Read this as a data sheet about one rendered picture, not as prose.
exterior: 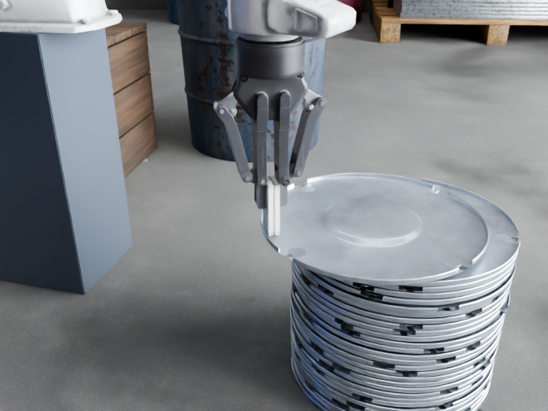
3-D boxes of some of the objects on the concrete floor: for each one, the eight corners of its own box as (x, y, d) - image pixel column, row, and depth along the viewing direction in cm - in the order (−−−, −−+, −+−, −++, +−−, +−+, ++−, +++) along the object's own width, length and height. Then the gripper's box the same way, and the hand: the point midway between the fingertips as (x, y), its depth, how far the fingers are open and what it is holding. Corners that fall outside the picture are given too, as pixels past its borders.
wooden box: (158, 147, 167) (146, 22, 151) (96, 204, 133) (73, 52, 118) (33, 137, 174) (10, 17, 158) (-55, 189, 141) (-96, 44, 125)
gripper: (317, 26, 66) (312, 211, 77) (204, 32, 63) (214, 223, 74) (339, 39, 59) (330, 239, 70) (214, 46, 57) (224, 252, 67)
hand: (271, 205), depth 70 cm, fingers closed
